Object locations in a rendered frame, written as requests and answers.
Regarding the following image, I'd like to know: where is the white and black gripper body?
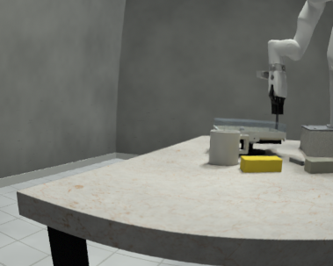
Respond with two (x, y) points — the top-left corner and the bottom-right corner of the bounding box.
(269, 70), (287, 97)

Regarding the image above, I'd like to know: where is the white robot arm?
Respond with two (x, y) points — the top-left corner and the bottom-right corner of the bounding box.
(257, 0), (333, 128)

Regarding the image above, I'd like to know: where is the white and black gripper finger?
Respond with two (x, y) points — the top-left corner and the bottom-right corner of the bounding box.
(278, 97), (286, 115)
(269, 84), (279, 115)

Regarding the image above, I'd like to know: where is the yellow rectangular block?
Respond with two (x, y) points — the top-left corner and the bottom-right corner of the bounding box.
(240, 156), (283, 173)

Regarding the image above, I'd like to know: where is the white mug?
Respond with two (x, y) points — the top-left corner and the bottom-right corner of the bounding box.
(209, 130), (250, 166)

